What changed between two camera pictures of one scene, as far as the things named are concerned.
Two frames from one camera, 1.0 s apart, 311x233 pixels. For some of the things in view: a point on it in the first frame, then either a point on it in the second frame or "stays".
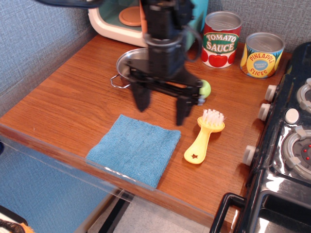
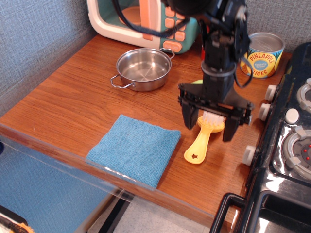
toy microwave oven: [126, 21] stays
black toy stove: [278, 194] stays
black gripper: [166, 67] → [216, 94]
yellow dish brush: [211, 121] stays
